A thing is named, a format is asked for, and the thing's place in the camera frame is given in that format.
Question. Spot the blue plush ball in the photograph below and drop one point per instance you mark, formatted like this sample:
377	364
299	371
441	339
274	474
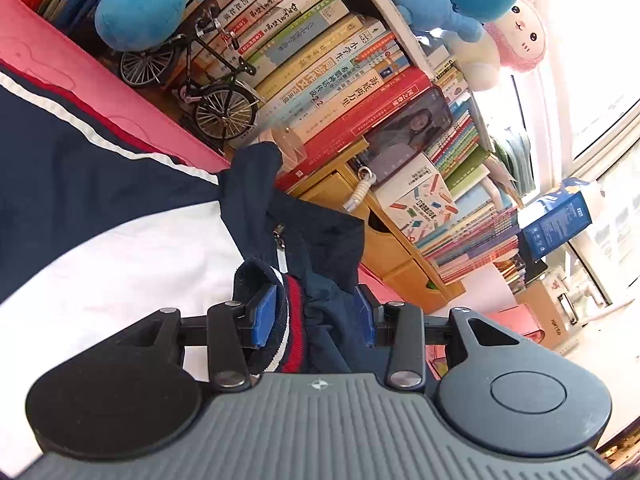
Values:
140	12

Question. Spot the white and pink plush toy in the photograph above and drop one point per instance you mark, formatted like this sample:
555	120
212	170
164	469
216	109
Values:
520	35

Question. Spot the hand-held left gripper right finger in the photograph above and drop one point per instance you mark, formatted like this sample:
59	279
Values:
367	320

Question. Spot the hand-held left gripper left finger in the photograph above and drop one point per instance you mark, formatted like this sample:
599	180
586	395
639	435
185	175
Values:
262	315

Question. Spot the blue carton box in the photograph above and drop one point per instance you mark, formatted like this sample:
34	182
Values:
555	220

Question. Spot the pink paper sheet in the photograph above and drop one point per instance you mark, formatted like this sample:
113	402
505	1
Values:
492	300

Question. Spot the black model bicycle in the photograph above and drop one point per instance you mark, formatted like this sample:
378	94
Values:
222	112

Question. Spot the clear plastic jar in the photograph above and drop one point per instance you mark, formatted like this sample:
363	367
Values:
285	142

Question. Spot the small blue plush toy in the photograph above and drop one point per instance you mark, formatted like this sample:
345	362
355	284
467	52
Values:
425	2

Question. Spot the smartphone in red case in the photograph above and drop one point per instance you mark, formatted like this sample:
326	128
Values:
405	135

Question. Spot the row of thin colourful books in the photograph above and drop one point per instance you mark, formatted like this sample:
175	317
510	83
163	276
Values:
470	245

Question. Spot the stack of pale booklets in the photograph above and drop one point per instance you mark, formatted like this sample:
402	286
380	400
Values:
515	160

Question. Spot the navy and white jacket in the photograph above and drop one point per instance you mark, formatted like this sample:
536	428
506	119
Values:
75	160

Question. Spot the row of tall books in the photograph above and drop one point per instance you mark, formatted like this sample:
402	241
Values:
325	60

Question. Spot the white shelf board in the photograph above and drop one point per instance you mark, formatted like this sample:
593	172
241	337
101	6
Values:
395	15

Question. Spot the navy white red jacket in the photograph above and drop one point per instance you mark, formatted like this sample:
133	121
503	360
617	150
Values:
50	45

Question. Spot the white printed cardboard box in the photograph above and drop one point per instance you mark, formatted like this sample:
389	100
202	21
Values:
420	205

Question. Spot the brown cardboard box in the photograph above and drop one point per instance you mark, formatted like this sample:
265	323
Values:
547	310

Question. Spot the wooden drawer organizer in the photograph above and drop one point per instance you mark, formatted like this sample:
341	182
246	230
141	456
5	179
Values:
395	260

